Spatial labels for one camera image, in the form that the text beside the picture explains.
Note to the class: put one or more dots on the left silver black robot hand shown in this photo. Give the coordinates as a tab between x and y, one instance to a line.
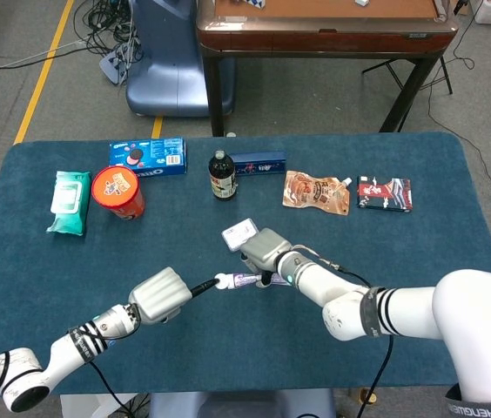
160	296

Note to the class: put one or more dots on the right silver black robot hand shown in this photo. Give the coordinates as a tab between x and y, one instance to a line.
265	248

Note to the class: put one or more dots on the white purple tube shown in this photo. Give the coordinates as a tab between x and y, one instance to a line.
241	281

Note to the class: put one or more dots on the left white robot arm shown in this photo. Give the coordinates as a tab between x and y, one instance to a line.
67	352

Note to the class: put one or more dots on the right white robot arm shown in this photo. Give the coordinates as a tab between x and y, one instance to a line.
402	313

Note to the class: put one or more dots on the small white plastic case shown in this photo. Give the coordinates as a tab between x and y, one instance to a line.
237	233

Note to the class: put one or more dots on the orange brown spout pouch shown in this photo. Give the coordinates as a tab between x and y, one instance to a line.
315	193

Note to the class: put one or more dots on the dark glass bottle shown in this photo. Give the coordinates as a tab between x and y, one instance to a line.
223	180

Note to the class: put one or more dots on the long dark blue box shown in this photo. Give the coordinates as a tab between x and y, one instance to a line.
263	164

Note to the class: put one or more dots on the blue felt table mat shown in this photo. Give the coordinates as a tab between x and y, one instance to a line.
76	270

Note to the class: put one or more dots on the red snack canister orange lid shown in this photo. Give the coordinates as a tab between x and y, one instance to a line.
115	187

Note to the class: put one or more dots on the green wet wipes pack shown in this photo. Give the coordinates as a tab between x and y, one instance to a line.
69	204

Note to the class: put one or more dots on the red black patterned box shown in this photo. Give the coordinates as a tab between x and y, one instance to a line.
385	193

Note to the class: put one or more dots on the white box under table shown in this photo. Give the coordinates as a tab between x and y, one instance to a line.
80	407

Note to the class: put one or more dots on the blue Oreo cookie box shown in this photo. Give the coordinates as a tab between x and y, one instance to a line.
158	154

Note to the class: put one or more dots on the small brown bottle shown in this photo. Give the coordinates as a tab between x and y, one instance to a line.
366	395

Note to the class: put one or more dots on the blue grey machine base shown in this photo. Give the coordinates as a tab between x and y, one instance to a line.
163	78

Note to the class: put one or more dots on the brown wooden table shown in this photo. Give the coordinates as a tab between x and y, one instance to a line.
324	39

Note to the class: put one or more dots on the grey power strip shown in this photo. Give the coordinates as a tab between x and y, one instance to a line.
112	65

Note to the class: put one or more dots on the blue white checkered item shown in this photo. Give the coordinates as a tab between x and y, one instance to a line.
254	3

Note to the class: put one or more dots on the small white block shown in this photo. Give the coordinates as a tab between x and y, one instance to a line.
361	2

